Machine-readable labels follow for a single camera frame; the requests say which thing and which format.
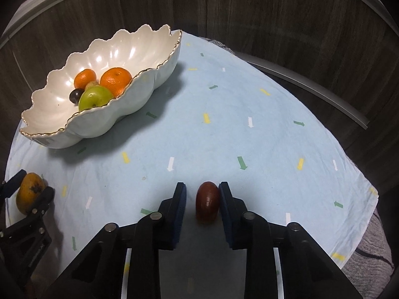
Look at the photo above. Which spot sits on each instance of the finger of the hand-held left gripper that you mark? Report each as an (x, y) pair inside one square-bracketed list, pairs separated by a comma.
[(46, 197), (14, 183)]

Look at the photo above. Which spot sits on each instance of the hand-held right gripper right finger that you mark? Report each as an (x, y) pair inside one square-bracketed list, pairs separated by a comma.
[(225, 218)]

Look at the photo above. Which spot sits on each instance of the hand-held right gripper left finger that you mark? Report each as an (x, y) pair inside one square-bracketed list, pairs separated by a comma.
[(179, 211)]

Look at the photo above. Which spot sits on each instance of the yellow mango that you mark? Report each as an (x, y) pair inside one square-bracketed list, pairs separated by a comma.
[(28, 193)]

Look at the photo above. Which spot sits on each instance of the red jujube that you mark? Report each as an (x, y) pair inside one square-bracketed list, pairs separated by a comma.
[(207, 201)]

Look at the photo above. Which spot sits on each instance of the dark purple plum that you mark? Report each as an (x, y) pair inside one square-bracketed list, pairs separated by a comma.
[(75, 96)]

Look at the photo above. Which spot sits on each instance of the green apple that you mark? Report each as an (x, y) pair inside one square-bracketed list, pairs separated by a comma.
[(93, 98)]

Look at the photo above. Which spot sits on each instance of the brown longan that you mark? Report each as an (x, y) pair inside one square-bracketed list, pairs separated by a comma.
[(92, 84)]

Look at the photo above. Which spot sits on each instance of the small orange mandarin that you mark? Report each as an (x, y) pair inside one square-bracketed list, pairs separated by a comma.
[(85, 78)]

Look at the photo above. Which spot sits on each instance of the large orange mandarin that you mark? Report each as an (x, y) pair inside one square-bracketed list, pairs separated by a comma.
[(116, 80)]

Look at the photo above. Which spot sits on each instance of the white scalloped ceramic bowl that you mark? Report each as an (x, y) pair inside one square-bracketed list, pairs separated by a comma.
[(103, 53)]

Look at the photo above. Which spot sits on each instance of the light blue patterned tablecloth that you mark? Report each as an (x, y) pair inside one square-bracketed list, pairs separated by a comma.
[(249, 149)]

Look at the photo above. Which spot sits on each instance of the dark wood kitchen cabinet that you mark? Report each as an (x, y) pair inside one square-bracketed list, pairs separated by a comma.
[(249, 6)]

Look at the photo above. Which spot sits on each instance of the aluminium cabinet rail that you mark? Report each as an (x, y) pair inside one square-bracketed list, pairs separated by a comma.
[(327, 98)]

